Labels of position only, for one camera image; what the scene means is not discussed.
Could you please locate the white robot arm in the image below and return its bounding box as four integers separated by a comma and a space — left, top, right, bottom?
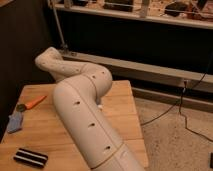
35, 47, 145, 171

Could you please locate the blue sponge cloth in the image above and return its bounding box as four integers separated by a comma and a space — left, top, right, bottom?
7, 112, 23, 133

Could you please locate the metal pole stand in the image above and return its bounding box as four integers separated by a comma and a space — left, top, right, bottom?
50, 0, 76, 56

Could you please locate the orange toy carrot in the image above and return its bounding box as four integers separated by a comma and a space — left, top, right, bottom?
16, 95, 46, 112

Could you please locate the black power cable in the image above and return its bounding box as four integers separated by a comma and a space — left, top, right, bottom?
139, 53, 213, 144

